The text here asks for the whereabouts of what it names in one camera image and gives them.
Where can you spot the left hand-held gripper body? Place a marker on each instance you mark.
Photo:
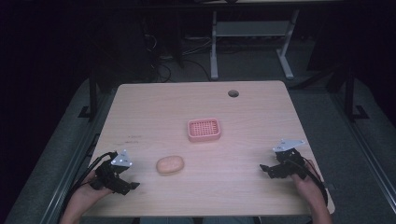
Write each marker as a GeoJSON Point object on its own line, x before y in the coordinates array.
{"type": "Point", "coordinates": [109, 174]}

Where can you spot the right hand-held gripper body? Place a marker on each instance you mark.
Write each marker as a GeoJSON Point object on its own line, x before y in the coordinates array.
{"type": "Point", "coordinates": [288, 161]}

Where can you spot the pink perforated soap dish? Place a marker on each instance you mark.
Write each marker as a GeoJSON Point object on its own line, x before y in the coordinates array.
{"type": "Point", "coordinates": [204, 129]}

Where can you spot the person's left hand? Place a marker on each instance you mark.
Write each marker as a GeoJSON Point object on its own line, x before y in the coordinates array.
{"type": "Point", "coordinates": [90, 192]}

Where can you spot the person's right hand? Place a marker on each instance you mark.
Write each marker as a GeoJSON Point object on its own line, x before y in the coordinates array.
{"type": "Point", "coordinates": [306, 186]}

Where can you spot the black metal stand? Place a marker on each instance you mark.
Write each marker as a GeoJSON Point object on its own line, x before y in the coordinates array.
{"type": "Point", "coordinates": [353, 93]}
{"type": "Point", "coordinates": [90, 96]}

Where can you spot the white metal desk frame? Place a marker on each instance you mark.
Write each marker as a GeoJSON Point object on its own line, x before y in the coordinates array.
{"type": "Point", "coordinates": [249, 40]}

